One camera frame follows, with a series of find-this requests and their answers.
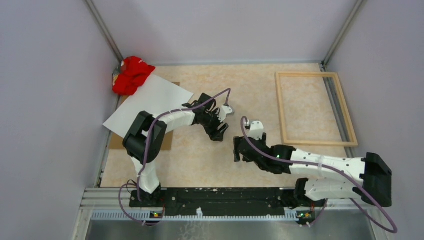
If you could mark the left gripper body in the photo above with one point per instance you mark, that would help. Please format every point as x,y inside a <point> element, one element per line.
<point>211,124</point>

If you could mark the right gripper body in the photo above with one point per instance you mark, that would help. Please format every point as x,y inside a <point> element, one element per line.
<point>261,164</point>

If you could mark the printed photo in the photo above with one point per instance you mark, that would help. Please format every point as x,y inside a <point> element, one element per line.
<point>156,96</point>

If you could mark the wooden picture frame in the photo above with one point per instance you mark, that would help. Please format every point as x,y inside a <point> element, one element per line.
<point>353,141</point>

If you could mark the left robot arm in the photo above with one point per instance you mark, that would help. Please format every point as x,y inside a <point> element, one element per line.
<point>144,139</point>

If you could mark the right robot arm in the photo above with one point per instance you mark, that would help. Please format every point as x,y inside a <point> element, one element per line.
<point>367,178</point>

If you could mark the red cloth doll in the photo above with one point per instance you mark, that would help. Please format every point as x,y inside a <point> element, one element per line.
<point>131,74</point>

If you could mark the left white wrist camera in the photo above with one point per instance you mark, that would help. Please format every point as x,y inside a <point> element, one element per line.
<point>224,112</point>

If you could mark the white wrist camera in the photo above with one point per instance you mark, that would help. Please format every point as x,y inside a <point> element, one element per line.
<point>255,129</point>
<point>224,112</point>

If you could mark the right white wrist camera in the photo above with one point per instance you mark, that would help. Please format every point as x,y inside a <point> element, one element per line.
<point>255,129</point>

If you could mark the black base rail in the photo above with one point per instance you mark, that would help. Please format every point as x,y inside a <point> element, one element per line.
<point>223,202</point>

